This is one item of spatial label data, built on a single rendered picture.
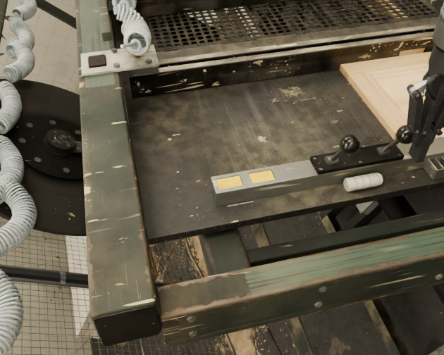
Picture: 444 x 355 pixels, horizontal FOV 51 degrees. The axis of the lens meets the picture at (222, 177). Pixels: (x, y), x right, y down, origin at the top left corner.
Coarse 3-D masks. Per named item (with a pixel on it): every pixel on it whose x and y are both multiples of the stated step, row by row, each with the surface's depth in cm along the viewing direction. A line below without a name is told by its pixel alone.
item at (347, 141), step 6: (342, 138) 89; (348, 138) 87; (354, 138) 87; (342, 144) 88; (348, 144) 87; (354, 144) 87; (342, 150) 89; (348, 150) 88; (354, 150) 88; (330, 156) 98; (336, 156) 95; (330, 162) 98; (336, 162) 98
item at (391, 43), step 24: (264, 48) 128; (288, 48) 128; (312, 48) 128; (336, 48) 128; (360, 48) 129; (384, 48) 131; (408, 48) 134; (432, 48) 136; (96, 72) 113; (144, 72) 119; (168, 72) 120; (192, 72) 122; (216, 72) 124; (240, 72) 125; (264, 72) 127; (288, 72) 129; (312, 72) 131
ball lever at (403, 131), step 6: (402, 126) 90; (396, 132) 91; (402, 132) 89; (408, 132) 89; (402, 138) 90; (408, 138) 89; (390, 144) 96; (396, 144) 95; (378, 150) 100; (384, 150) 99
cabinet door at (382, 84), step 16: (352, 64) 131; (368, 64) 131; (384, 64) 131; (400, 64) 131; (416, 64) 131; (352, 80) 126; (368, 80) 126; (384, 80) 126; (400, 80) 126; (416, 80) 126; (368, 96) 120; (384, 96) 120; (400, 96) 121; (384, 112) 116; (400, 112) 116
